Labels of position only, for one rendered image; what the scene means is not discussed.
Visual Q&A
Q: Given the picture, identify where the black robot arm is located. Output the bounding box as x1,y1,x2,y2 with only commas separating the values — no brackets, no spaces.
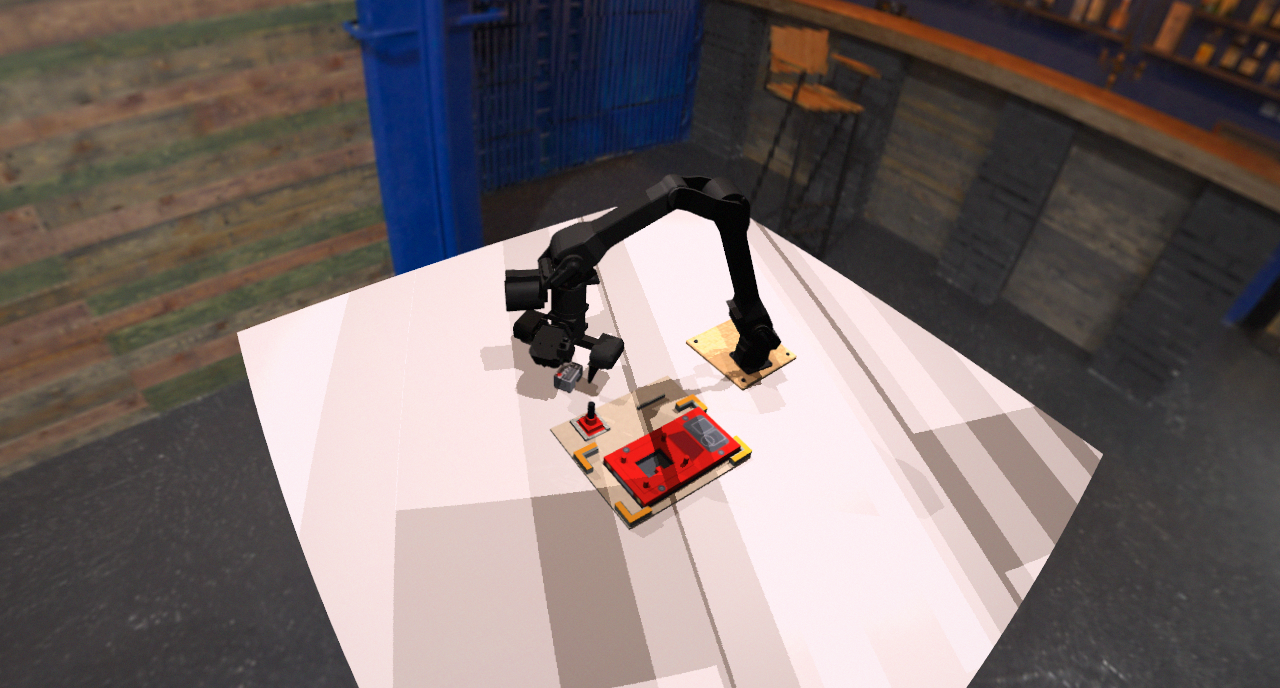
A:
504,175,781,373

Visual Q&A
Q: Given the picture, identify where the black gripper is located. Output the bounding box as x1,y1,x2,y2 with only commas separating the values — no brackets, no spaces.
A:
513,303,625,384

